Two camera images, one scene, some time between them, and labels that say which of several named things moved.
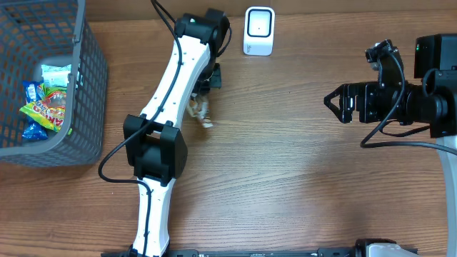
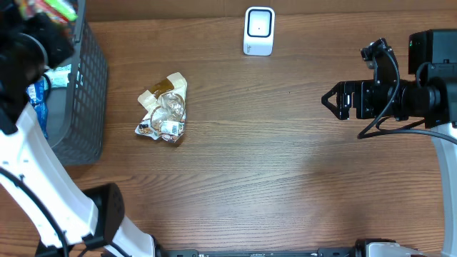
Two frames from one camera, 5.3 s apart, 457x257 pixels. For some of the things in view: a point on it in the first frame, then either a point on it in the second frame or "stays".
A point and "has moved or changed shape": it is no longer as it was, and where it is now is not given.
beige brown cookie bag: [198, 108] has moved or changed shape
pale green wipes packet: [53, 76] stays
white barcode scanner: [259, 28] stays
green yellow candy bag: [50, 108] -> [56, 10]
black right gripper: [365, 91] stays
